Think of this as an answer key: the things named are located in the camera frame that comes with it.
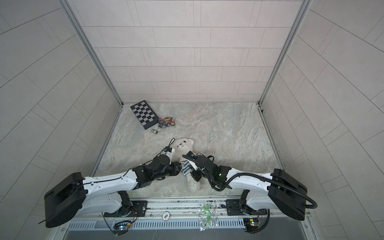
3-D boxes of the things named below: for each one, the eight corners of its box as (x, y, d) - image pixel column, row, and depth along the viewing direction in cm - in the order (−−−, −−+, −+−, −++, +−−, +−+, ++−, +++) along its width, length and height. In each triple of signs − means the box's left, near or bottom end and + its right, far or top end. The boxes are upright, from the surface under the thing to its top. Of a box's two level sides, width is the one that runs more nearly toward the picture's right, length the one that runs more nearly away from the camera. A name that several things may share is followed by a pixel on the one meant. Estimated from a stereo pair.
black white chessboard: (144, 130, 102) (143, 127, 99) (131, 109, 114) (130, 106, 111) (159, 122, 106) (158, 119, 103) (145, 103, 119) (144, 99, 116)
